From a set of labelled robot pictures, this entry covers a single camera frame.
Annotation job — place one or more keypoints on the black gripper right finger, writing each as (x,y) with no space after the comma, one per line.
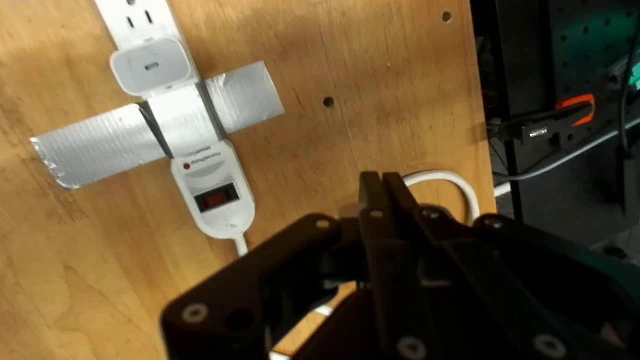
(506,280)

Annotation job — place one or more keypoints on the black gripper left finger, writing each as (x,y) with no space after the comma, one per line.
(281,292)

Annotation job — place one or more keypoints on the white power strip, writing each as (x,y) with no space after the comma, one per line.
(201,180)

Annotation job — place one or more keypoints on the grey duct tape strip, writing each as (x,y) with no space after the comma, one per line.
(92,146)

